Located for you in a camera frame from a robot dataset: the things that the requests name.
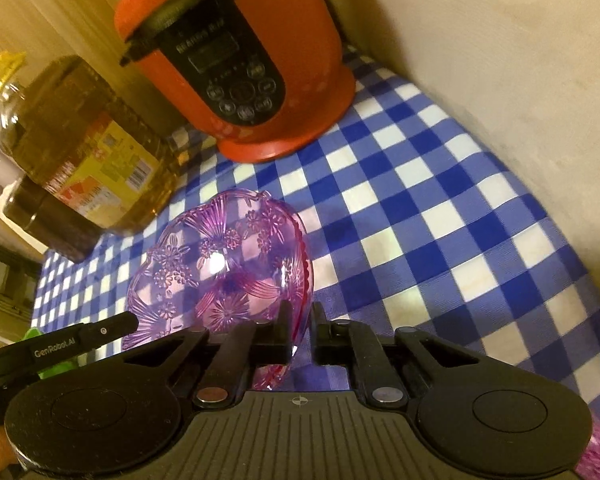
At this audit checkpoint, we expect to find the blue white checkered tablecloth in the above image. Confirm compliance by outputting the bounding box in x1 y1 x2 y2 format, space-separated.
32 52 600 421

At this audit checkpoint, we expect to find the green plastic bowl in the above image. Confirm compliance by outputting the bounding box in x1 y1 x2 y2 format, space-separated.
21 326 79 380

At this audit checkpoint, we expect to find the dark brown tin canister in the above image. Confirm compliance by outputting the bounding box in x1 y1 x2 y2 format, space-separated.
3 176 102 263

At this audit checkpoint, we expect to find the dark wooden shelf rack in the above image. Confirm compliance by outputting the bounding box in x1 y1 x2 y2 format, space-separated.
0 245 42 320

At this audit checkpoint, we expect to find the large cooking oil bottle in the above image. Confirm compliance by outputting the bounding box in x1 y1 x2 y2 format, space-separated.
0 52 178 235

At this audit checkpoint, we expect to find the red electric pressure cooker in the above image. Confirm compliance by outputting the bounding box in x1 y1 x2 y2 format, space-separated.
114 0 355 162

